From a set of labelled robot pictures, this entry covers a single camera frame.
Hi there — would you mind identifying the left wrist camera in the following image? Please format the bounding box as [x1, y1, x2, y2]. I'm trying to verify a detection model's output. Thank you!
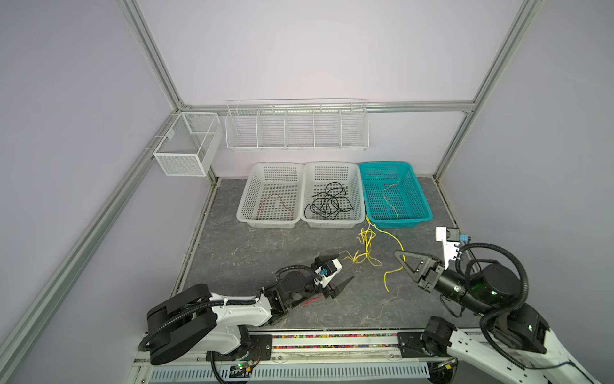
[312, 257, 342, 275]

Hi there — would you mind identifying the red yellow cable bundle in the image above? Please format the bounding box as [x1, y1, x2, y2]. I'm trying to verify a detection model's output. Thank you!
[341, 214, 408, 294]

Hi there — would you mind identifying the long black cable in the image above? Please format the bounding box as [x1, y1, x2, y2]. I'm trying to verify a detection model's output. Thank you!
[303, 181, 355, 222]

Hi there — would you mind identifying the teal plastic basket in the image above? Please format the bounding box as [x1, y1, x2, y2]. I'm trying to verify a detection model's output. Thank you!
[359, 162, 433, 229]

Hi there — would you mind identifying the white wire wall shelf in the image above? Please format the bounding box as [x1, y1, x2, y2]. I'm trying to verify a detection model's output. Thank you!
[225, 99, 370, 151]

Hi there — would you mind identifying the left white plastic basket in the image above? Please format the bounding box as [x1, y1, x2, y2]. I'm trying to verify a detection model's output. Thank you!
[236, 163, 305, 230]

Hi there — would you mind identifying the white plastic basket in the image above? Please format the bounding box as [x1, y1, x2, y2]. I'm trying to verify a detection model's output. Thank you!
[299, 162, 366, 229]
[236, 163, 305, 230]

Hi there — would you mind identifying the white mesh wall box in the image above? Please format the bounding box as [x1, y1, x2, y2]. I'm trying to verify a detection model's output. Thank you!
[153, 112, 223, 177]

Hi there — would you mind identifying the white vented cable duct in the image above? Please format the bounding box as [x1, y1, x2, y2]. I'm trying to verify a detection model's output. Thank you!
[149, 362, 430, 383]

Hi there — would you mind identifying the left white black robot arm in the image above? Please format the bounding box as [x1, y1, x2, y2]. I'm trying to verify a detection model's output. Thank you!
[138, 254, 349, 366]

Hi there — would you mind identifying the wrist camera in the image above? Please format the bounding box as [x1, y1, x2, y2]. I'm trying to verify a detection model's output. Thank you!
[312, 257, 342, 275]
[436, 227, 471, 268]

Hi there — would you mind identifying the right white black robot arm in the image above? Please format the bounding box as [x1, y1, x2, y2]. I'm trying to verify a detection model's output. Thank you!
[394, 243, 598, 383]

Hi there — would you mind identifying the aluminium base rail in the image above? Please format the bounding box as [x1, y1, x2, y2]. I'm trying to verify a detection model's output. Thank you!
[129, 328, 533, 371]

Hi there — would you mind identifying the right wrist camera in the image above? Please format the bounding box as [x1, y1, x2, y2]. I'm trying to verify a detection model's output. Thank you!
[436, 227, 471, 268]

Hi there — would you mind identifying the middle white plastic basket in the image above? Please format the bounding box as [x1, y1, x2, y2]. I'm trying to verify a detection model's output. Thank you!
[299, 162, 366, 229]

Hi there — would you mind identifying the aluminium frame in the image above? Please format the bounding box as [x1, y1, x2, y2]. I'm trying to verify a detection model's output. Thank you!
[0, 0, 548, 371]

